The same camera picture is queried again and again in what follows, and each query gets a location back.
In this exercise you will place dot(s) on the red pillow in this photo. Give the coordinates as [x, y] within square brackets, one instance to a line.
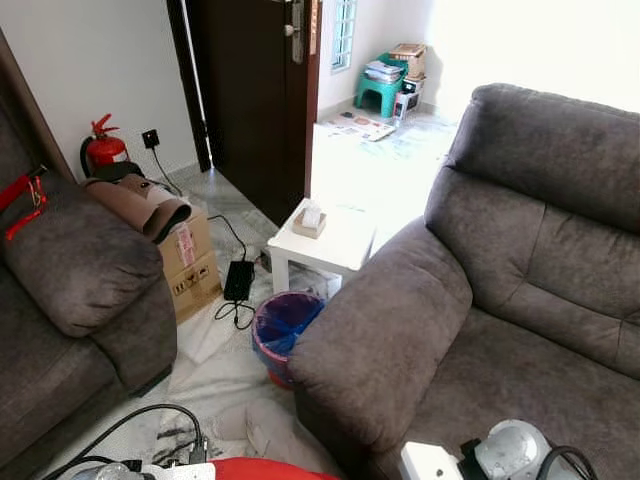
[270, 471]

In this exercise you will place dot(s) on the brown rolled cushion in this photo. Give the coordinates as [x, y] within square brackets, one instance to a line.
[135, 205]

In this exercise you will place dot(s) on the white side table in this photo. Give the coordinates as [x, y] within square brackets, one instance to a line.
[335, 248]

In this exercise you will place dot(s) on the large grey fabric sofa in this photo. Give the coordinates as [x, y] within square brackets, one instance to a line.
[500, 260]

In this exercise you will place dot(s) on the green plastic stool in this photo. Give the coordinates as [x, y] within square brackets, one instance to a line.
[378, 96]

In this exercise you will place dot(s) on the white plastic floor sheet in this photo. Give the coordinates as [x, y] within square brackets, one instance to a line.
[215, 375]

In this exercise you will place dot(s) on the black power adapter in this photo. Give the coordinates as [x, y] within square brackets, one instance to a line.
[238, 281]

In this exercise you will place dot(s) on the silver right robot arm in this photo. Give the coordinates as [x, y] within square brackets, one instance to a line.
[510, 450]

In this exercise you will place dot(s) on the spread printed newspaper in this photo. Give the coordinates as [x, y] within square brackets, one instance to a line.
[358, 127]

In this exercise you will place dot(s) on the brown woven basket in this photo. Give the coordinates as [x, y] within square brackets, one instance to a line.
[410, 58]

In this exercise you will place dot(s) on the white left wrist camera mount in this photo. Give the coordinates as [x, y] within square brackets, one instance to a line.
[180, 472]

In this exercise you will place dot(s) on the red fire extinguisher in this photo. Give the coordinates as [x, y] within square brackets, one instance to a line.
[104, 150]

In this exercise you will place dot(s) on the black wall outlet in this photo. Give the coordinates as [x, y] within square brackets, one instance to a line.
[151, 138]

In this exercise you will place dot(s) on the stack of papers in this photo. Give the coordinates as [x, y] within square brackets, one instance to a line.
[384, 71]

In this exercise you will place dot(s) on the dark brown entrance door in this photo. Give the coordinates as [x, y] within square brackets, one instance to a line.
[250, 100]

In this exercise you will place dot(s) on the beige tissue box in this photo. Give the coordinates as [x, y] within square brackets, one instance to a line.
[309, 222]

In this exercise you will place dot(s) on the cardboard box with pink label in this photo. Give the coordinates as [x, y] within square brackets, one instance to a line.
[185, 245]

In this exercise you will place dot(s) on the pink bin with blue liner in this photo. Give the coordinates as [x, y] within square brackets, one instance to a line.
[270, 348]

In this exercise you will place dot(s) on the cardboard box with printed symbols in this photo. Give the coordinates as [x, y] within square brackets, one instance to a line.
[198, 290]

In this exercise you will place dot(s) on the louvred glass window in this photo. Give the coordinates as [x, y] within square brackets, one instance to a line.
[343, 35]

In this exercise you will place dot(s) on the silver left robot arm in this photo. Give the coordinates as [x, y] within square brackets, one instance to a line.
[100, 473]

